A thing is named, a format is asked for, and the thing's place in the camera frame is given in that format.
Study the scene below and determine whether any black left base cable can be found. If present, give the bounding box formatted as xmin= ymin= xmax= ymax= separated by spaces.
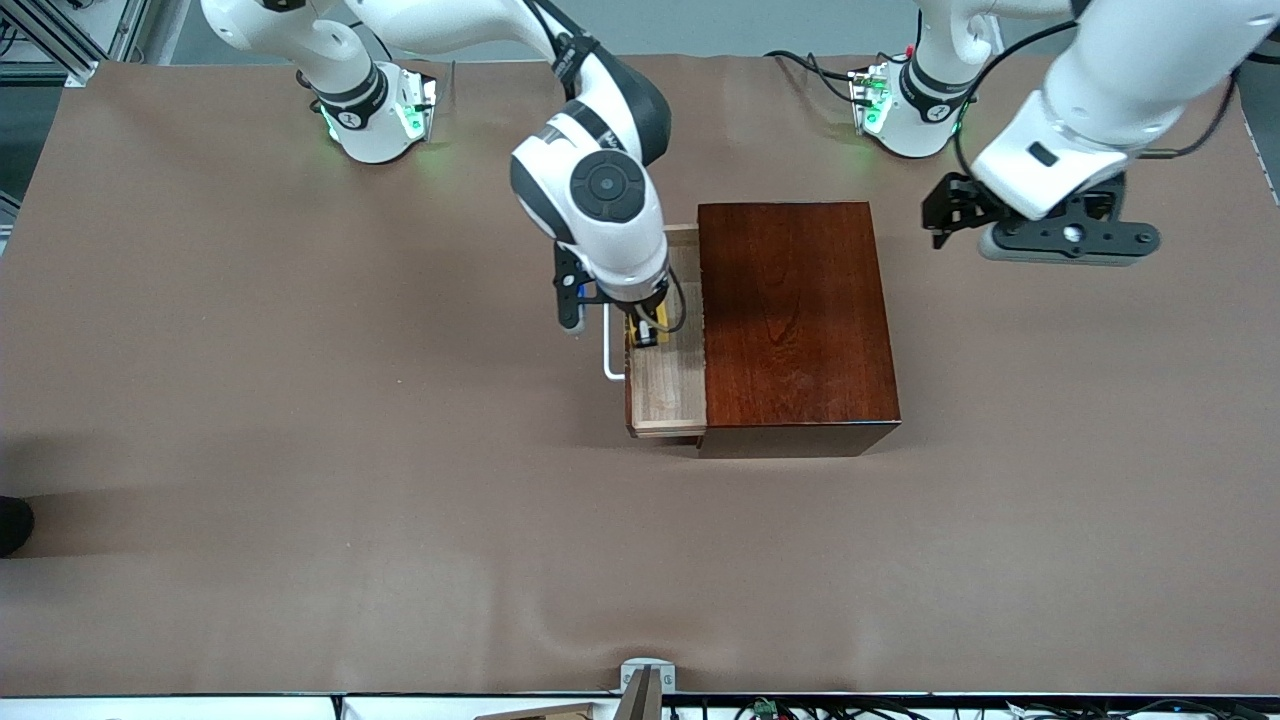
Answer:
xmin=764 ymin=48 xmax=863 ymax=106

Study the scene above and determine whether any dark brown wooden cabinet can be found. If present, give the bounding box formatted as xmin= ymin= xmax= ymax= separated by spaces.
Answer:
xmin=697 ymin=200 xmax=902 ymax=459

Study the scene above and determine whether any brown table cloth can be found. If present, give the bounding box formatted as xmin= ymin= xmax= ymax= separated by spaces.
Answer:
xmin=0 ymin=52 xmax=1280 ymax=698

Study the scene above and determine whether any black round object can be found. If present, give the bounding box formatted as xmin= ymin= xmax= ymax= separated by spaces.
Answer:
xmin=0 ymin=495 xmax=36 ymax=558

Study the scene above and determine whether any wooden drawer with white handle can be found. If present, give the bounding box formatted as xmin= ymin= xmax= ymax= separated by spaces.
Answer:
xmin=603 ymin=225 xmax=709 ymax=439

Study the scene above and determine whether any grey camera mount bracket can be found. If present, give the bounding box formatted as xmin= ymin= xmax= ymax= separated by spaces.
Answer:
xmin=615 ymin=657 xmax=677 ymax=720

